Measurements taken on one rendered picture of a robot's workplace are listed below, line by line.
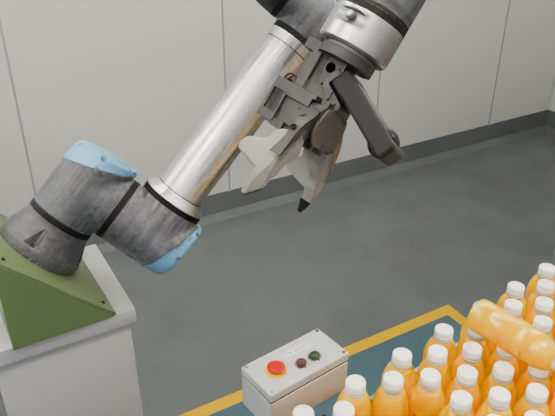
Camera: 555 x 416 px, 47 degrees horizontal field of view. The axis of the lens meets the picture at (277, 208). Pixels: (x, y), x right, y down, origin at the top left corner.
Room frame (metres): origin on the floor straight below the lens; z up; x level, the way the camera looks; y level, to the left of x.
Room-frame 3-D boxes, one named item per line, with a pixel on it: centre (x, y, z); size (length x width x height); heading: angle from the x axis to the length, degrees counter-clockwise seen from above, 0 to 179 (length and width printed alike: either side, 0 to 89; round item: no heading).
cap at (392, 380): (0.91, -0.22, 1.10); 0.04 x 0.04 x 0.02
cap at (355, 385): (0.90, -0.15, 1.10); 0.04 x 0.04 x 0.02
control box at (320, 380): (0.97, -0.04, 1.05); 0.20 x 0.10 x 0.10; 127
